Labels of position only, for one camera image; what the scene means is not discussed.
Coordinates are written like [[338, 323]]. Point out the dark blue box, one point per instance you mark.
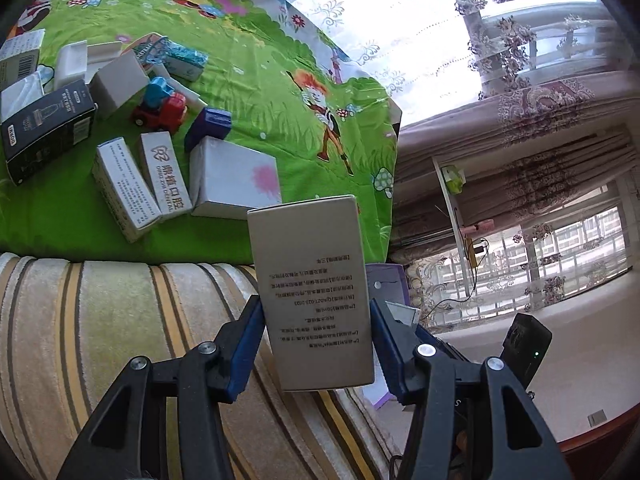
[[207, 125]]

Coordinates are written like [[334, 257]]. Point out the white box with barcode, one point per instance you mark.
[[20, 55]]

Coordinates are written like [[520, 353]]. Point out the white crinkled box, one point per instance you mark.
[[20, 95]]

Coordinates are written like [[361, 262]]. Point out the green cartoon printed bedsheet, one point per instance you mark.
[[285, 110]]

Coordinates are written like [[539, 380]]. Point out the purple storage box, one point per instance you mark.
[[387, 282]]

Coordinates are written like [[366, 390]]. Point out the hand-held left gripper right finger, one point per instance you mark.
[[387, 345]]

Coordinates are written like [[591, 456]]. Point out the floral lace curtain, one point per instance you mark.
[[500, 35]]

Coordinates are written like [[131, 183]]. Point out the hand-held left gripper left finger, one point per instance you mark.
[[247, 340]]

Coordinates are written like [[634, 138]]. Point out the red and blue toy truck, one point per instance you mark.
[[165, 107]]

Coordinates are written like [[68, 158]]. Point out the green item on rack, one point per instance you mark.
[[454, 179]]

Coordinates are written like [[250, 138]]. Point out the plain white box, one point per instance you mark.
[[117, 85]]

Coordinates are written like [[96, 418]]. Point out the white rack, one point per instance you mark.
[[450, 210]]

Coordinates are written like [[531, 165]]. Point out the white box with small print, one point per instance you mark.
[[122, 190]]

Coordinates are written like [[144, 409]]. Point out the white box with logo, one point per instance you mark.
[[162, 175]]

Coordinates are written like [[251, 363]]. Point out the grey printed box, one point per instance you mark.
[[310, 285]]

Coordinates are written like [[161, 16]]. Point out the mauve drape curtain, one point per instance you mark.
[[540, 180]]

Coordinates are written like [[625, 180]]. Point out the teal wrapped box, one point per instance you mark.
[[185, 62]]

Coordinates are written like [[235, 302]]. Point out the white plastic holder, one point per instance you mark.
[[70, 62]]

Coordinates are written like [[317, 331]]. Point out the black box with bottle print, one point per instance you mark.
[[45, 130]]

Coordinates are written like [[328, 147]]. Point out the toy basketball hoop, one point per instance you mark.
[[150, 50]]

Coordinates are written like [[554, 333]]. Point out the white box with pink spot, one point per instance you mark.
[[230, 175]]

